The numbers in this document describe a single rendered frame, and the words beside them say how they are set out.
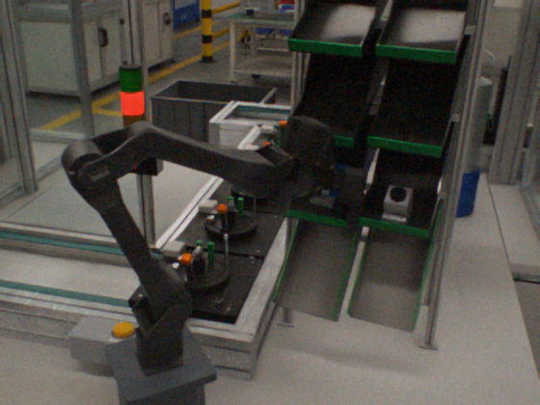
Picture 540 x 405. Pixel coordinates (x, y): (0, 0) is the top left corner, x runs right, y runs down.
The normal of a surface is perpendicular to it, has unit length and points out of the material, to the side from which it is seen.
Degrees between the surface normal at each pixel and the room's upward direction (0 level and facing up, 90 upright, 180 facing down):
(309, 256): 45
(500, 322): 0
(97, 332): 0
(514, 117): 90
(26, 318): 90
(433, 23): 25
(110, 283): 0
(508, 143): 90
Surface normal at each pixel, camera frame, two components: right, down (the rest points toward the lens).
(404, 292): -0.26, -0.37
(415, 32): -0.15, -0.66
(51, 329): -0.22, 0.41
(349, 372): 0.03, -0.91
